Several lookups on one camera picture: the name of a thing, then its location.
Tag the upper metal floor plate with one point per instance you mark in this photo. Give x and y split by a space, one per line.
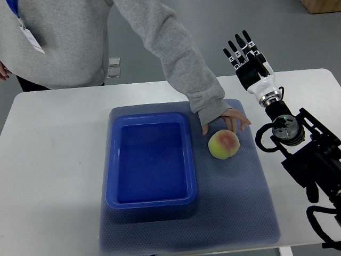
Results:
114 61

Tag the yellow-red peach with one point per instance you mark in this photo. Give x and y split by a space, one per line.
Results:
223 144

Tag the person's grey sweatshirt torso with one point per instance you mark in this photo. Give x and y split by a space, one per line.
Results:
73 35

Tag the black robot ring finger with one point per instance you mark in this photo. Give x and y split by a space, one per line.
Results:
237 59

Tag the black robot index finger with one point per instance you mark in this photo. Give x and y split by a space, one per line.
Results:
250 43

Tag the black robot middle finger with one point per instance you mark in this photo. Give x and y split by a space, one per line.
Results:
244 50

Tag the grey sweatshirt forearm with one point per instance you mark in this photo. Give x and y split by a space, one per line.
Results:
163 34

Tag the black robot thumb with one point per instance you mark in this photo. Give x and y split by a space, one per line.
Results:
261 68

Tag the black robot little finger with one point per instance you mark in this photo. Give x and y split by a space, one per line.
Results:
231 59

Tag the blue plastic tray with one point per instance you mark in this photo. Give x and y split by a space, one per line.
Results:
150 162

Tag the blue mesh mat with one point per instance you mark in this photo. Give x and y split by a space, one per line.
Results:
233 205

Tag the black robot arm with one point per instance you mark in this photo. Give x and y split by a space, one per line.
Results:
311 151

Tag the person's other hand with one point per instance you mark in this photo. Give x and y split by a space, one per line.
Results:
4 72

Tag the white name badge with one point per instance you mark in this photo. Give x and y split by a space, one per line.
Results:
32 40

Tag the person's bare hand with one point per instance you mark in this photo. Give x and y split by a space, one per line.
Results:
230 116

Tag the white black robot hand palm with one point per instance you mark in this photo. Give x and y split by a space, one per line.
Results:
261 86

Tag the wooden box corner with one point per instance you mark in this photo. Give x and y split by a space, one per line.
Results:
322 6

